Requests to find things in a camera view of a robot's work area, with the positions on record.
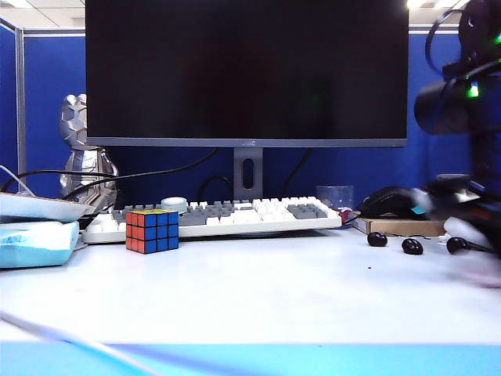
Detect light blue wet wipes pack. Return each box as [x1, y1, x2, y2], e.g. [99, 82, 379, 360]
[0, 221, 81, 269]

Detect grey partition frame post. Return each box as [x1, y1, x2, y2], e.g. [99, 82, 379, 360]
[14, 27, 27, 193]

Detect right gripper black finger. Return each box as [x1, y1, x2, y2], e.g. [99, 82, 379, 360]
[482, 222, 501, 259]

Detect white and grey keyboard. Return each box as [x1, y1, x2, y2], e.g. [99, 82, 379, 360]
[81, 197, 344, 245]

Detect Rubik's cube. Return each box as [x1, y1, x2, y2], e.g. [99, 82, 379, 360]
[125, 210, 180, 255]

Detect thin white cable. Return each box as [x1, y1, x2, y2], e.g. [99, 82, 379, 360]
[0, 164, 37, 197]

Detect black power cable with plug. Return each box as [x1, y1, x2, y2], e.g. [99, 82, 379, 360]
[1, 169, 117, 193]

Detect black computer mouse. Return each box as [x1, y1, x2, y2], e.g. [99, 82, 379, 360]
[358, 186, 422, 219]

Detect silver faceted figurine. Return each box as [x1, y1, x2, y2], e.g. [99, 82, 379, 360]
[58, 93, 120, 211]

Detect thick white cable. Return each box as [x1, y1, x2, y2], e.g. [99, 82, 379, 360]
[0, 309, 165, 376]

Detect black computer monitor with stand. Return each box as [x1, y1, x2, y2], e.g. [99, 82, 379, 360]
[85, 0, 409, 201]

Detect clear plastic cup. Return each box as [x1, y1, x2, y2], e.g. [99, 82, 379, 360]
[315, 185, 355, 212]

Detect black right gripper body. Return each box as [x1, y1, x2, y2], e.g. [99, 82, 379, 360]
[426, 172, 501, 233]

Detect flat brown cardboard box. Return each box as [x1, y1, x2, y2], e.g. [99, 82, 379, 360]
[353, 213, 447, 237]

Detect translucent white tape roll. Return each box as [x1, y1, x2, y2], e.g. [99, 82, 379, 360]
[160, 197, 190, 215]

